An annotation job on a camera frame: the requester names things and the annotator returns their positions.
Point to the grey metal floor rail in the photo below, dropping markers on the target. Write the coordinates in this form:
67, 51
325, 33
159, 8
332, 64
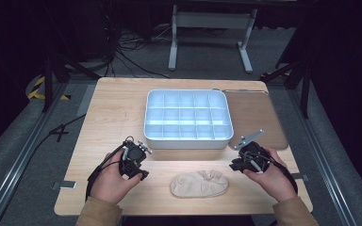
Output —
323, 157
22, 157

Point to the yellow black hazard tape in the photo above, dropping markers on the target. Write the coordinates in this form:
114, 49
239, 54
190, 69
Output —
36, 89

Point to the white metal table frame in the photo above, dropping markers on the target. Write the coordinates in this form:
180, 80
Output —
212, 20

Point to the person's left hand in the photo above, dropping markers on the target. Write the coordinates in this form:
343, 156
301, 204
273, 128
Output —
110, 182

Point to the person's right hand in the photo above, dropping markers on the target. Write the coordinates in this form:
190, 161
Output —
276, 182

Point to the white divided storage box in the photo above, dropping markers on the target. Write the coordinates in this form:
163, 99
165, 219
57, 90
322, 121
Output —
188, 119

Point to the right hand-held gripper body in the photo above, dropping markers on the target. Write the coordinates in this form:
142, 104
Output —
254, 157

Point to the black metal stand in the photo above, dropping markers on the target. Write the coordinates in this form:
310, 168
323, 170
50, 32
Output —
48, 81
304, 84

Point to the grey tape piece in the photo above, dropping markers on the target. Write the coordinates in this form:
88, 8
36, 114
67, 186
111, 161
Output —
64, 185
301, 176

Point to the beige sock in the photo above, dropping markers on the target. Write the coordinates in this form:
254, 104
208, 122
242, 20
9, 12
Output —
198, 186

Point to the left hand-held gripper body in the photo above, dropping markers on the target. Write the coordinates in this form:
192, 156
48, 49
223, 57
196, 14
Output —
133, 157

